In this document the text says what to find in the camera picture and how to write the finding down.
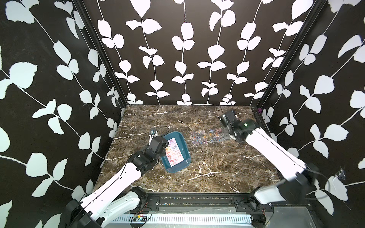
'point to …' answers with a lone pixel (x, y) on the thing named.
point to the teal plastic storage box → (181, 144)
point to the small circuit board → (139, 218)
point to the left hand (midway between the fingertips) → (159, 142)
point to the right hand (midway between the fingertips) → (230, 129)
